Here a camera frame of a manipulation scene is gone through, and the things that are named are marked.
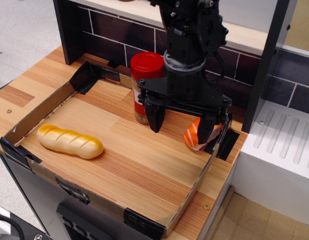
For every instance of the cardboard fence with black tape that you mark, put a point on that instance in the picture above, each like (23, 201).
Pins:
(142, 178)

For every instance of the white toy sink drainboard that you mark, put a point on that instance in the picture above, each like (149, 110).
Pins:
(273, 165)

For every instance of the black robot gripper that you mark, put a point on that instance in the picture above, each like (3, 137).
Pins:
(184, 88)

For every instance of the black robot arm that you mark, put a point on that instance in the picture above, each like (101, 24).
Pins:
(194, 31)

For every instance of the dark shelf with tile backsplash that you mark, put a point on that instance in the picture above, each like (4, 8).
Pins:
(85, 29)

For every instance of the toy bread loaf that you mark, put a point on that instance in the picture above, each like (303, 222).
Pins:
(69, 142)

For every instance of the toy salmon sushi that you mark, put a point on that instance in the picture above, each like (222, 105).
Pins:
(191, 138)

